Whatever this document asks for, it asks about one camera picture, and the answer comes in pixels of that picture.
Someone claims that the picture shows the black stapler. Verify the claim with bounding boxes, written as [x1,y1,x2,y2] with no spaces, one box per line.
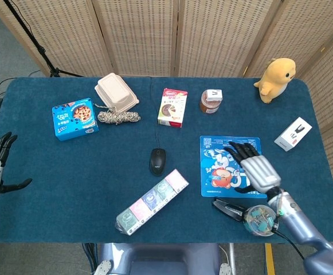
[211,198,246,222]

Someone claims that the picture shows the beige takeout clamshell container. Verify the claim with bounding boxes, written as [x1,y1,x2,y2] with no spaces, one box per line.
[94,72,140,111]

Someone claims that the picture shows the blue table cloth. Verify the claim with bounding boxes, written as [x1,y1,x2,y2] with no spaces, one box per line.
[0,76,333,245]

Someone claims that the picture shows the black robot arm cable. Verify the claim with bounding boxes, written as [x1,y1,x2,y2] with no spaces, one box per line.
[271,217,307,261]

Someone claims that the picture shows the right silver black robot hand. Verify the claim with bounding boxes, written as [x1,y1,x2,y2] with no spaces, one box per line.
[222,141,281,198]

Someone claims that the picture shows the wrapped tissue multipack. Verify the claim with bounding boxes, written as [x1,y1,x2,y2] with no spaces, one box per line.
[115,168,190,236]

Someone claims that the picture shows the clear jar amber contents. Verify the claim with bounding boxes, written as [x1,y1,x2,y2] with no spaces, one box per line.
[199,89,221,115]

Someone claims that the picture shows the black tripod stand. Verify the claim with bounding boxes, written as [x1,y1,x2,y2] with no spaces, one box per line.
[2,0,84,78]

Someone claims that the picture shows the black computer mouse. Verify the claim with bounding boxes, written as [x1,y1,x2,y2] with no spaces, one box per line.
[149,148,167,176]

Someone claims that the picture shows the blue-grey robot torso base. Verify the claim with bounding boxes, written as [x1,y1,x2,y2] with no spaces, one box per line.
[93,242,233,275]

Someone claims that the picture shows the blue cartoon mouse pad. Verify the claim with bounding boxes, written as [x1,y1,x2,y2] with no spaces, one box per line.
[199,135,268,199]

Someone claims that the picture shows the thin black mouse cable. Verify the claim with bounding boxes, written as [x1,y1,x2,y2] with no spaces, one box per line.
[150,77,161,150]

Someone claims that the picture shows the yellow plush toy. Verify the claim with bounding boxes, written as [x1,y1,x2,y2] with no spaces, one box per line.
[253,57,296,104]

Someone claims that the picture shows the red white cake box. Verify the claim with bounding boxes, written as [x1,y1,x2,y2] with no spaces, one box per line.
[157,88,189,128]

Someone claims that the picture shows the clear round clip container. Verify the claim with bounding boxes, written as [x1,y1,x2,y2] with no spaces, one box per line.
[242,204,279,237]

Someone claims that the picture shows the blue cookie box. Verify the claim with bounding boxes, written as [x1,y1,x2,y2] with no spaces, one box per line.
[51,97,100,142]

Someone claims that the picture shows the small white cardboard box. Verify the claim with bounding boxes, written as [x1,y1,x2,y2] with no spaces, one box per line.
[206,89,223,102]

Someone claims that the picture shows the white box with black print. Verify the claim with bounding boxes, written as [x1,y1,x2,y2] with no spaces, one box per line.
[274,116,313,152]

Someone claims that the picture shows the coiled speckled rope bundle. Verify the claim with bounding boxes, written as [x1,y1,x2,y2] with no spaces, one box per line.
[94,103,142,125]

